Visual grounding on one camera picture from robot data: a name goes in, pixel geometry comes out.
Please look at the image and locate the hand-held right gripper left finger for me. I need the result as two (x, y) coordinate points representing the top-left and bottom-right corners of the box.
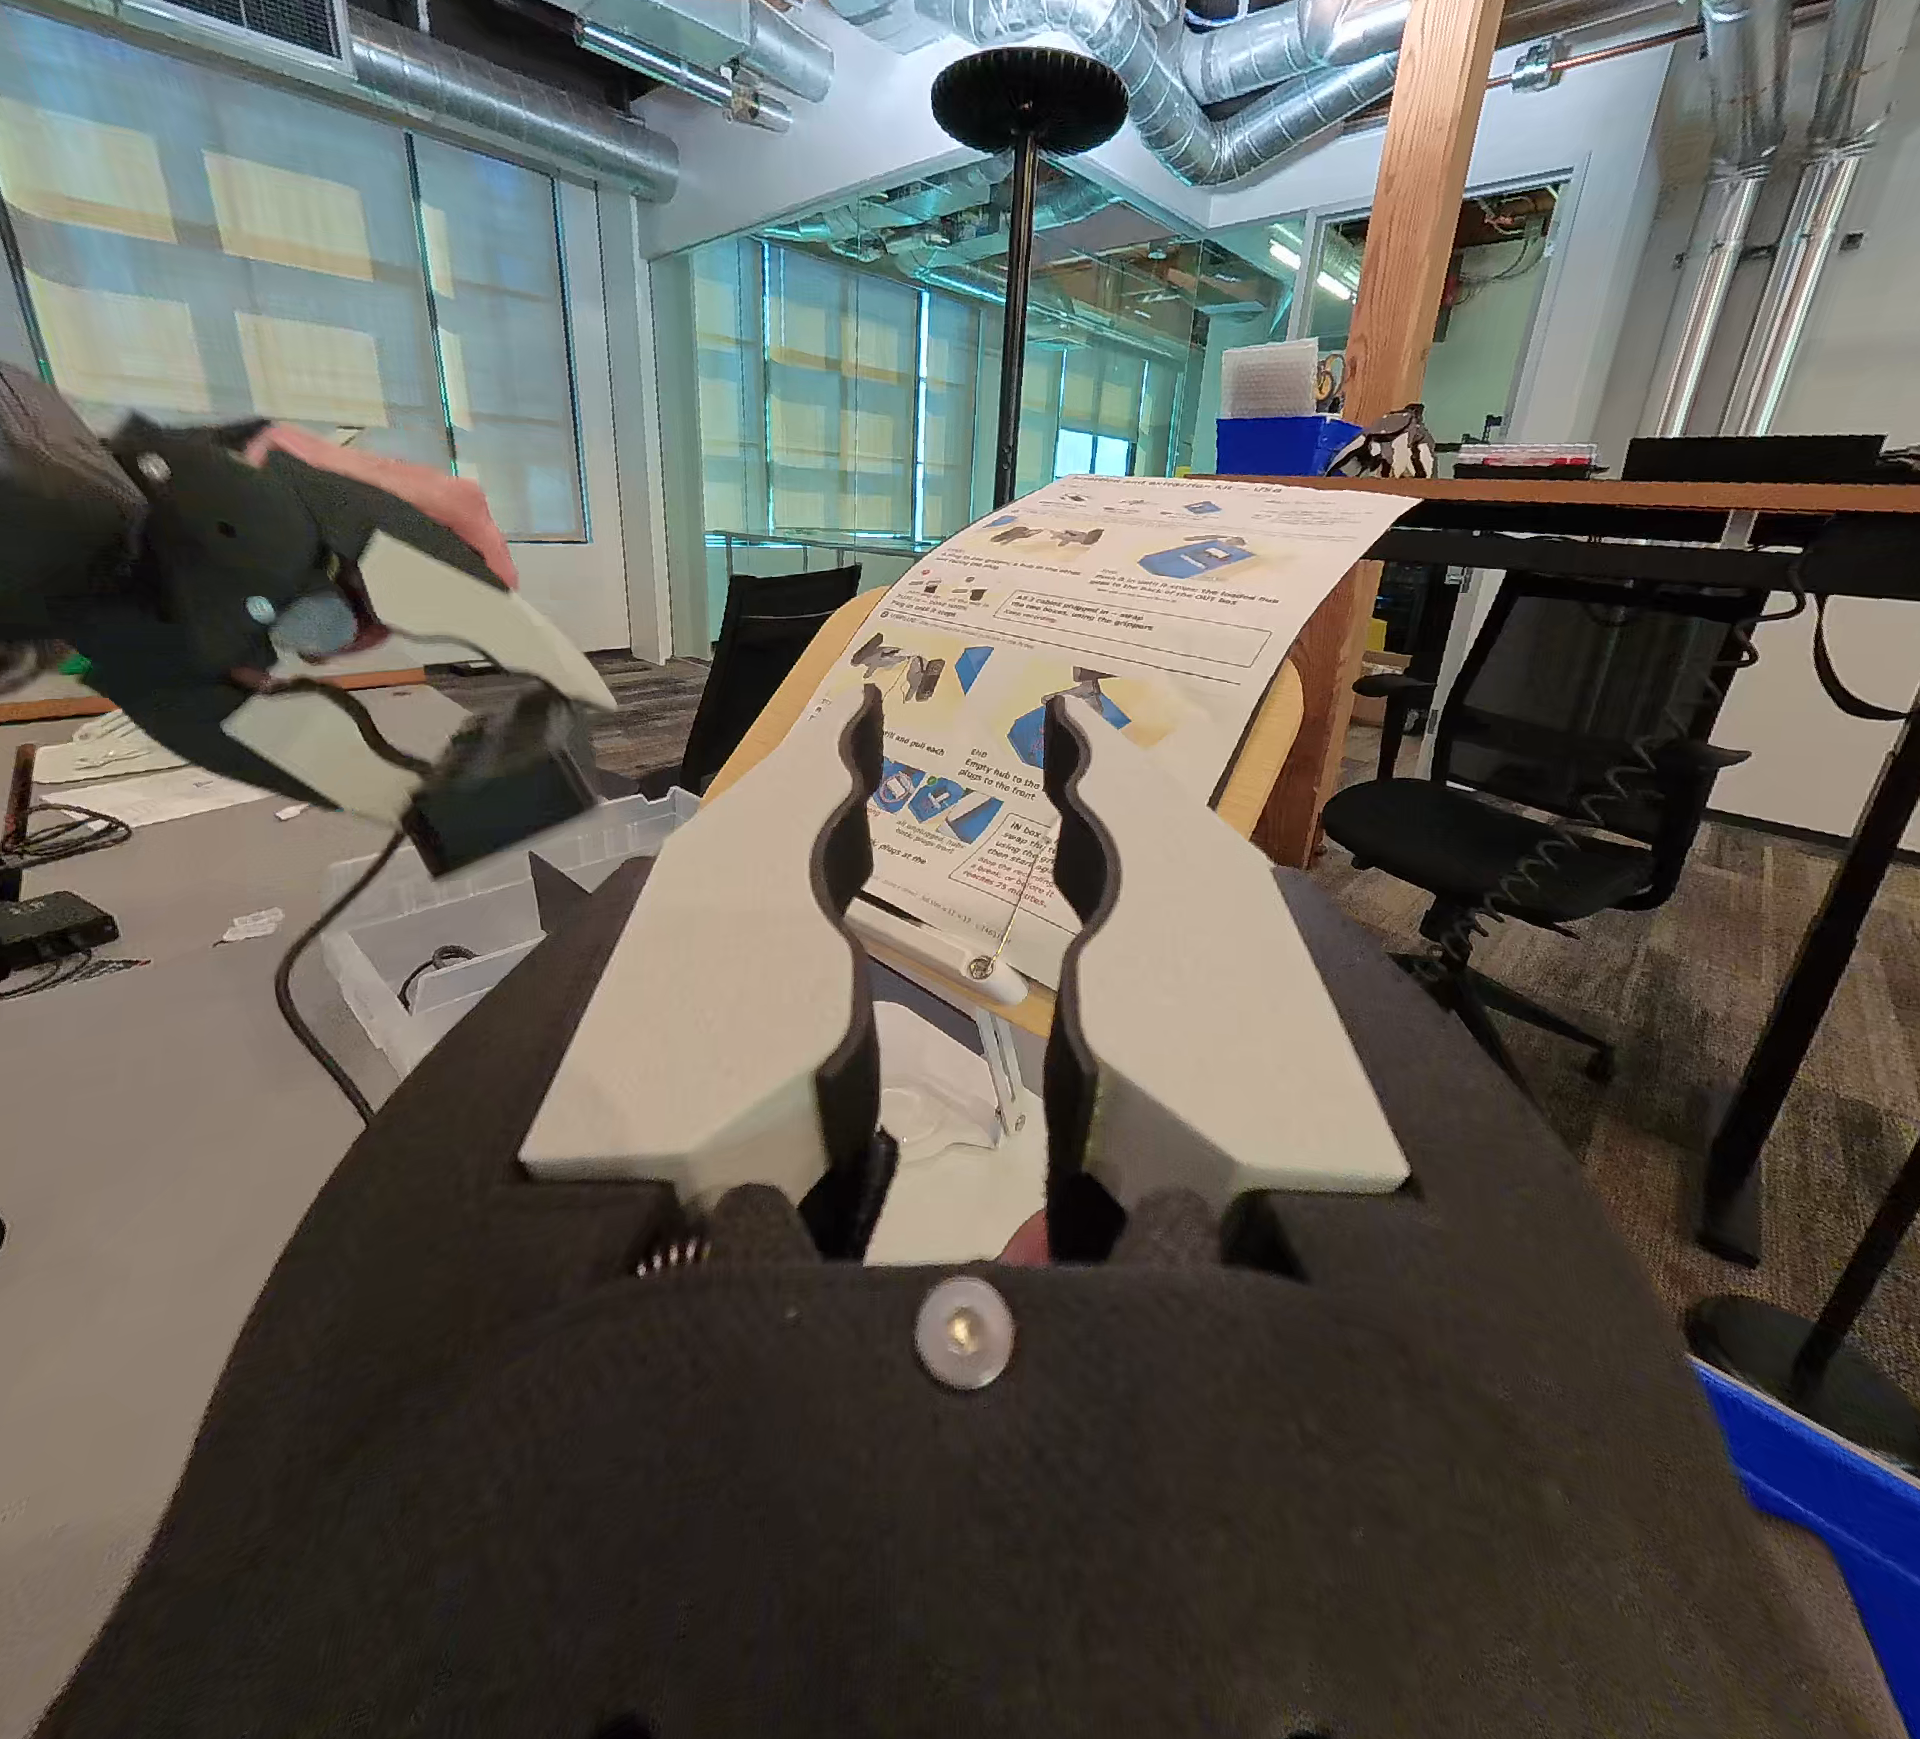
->
(514, 683), (902, 1263)

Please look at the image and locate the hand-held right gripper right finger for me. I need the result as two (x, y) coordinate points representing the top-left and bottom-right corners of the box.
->
(1038, 696), (1417, 1263)

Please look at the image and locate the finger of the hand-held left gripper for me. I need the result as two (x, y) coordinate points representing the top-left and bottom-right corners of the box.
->
(355, 530), (621, 714)
(218, 681), (440, 822)

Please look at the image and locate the clear plastic bin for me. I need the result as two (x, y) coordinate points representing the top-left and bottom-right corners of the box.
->
(321, 783), (705, 1080)

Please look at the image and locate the black multi-port usb hub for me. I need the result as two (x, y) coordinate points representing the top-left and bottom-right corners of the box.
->
(408, 696), (596, 879)

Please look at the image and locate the paper sheet blue print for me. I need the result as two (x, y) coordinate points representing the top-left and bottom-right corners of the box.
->
(44, 762), (288, 830)

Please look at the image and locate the white board ledge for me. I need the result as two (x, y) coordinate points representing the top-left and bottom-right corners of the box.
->
(850, 906), (1052, 1003)

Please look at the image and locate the flat black box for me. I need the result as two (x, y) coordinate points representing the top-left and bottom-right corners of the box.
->
(0, 890), (125, 977)

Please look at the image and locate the instruction sheet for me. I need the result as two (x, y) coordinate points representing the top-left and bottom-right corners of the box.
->
(840, 475), (1421, 969)

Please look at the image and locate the black armrest office chair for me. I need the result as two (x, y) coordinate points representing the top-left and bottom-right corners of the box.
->
(1317, 572), (1758, 1094)

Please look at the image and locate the blue plastic bin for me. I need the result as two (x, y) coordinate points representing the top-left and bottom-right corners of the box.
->
(1213, 414), (1362, 479)
(1692, 1360), (1920, 1690)

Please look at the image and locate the black and white bag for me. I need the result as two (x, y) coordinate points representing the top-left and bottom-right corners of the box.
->
(1329, 405), (1437, 483)

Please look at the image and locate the white translucent box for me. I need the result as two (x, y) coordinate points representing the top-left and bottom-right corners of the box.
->
(1220, 336), (1322, 421)

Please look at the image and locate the black round stand base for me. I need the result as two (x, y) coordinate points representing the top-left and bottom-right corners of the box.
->
(1683, 1294), (1920, 1468)

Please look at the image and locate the black floor lamp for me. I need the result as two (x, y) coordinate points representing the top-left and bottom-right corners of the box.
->
(929, 51), (1132, 518)

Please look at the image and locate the black monitor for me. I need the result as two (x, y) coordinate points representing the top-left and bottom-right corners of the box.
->
(1618, 432), (1892, 488)

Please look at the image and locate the thin black hub cable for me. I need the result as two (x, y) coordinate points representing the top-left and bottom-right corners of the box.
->
(273, 681), (440, 1127)

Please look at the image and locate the wooden post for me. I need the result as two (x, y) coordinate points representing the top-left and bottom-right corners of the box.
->
(1296, 0), (1546, 871)

